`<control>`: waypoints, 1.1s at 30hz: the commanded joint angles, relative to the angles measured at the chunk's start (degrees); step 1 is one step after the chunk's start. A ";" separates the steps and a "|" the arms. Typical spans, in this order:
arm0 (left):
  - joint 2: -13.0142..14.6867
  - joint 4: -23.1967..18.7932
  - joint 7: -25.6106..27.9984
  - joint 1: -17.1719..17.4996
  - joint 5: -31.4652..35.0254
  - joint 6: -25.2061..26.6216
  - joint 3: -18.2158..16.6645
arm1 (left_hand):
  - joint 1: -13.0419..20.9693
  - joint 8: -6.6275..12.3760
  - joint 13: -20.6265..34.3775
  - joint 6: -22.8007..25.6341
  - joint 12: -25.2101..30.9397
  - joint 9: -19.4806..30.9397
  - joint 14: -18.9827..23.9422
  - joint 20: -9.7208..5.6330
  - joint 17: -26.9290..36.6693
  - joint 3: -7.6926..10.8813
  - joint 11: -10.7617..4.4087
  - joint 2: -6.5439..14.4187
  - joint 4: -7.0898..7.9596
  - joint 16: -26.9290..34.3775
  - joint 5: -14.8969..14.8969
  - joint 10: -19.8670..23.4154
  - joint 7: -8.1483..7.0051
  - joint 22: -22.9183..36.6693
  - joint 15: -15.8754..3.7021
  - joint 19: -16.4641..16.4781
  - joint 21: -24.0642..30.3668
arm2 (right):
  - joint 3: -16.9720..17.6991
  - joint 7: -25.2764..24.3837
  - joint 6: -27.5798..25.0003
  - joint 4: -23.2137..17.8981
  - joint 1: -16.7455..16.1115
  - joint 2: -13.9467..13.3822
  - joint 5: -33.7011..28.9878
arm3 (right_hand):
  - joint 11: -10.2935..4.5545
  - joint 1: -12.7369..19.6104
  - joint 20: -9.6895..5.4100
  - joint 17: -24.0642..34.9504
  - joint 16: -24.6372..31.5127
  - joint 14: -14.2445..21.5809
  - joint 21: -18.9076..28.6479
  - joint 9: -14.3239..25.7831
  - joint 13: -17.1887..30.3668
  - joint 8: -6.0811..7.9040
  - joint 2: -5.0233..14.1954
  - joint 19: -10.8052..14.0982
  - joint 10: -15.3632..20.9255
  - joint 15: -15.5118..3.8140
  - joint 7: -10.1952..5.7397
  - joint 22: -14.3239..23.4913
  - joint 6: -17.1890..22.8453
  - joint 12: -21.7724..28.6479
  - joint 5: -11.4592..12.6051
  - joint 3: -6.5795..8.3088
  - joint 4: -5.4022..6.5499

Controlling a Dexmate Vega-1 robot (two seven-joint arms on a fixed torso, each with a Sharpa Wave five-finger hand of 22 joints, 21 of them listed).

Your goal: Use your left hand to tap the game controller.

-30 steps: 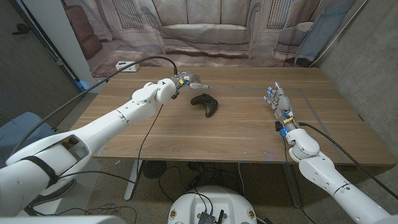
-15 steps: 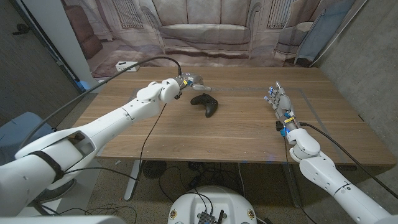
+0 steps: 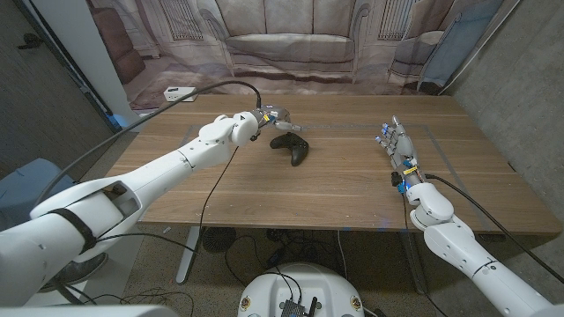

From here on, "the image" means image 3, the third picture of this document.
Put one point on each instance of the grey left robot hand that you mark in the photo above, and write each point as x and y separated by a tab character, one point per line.
277	115

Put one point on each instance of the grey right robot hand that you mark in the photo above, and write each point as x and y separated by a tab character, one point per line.
404	149

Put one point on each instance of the black game controller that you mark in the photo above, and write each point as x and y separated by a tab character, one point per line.
297	152

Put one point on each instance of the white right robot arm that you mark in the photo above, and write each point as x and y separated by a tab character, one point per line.
462	251

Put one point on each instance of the white robot shoulder cover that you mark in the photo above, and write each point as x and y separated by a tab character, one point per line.
88	311

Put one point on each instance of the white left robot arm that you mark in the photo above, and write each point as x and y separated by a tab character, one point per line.
176	163

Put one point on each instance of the printed sofa room backdrop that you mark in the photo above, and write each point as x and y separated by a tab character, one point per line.
291	44

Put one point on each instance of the white power outlet box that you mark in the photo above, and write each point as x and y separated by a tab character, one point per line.
176	94

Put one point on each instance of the grey table leg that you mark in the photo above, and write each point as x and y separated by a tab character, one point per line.
414	264

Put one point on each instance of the white backdrop stand pole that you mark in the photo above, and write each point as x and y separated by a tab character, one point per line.
480	46

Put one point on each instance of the round black floor fan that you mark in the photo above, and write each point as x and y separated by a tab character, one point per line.
218	240

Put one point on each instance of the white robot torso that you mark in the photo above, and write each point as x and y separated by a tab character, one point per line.
317	286

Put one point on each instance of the white table leg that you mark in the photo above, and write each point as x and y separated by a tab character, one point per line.
189	255

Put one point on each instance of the black computer board with antenna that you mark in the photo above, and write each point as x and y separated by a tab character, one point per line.
291	309

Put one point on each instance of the blue grey chair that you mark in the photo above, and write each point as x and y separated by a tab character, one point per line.
26	185

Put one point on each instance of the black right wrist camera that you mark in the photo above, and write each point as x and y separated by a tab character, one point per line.
396	178

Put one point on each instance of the white wall panel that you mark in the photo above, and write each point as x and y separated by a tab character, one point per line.
83	53

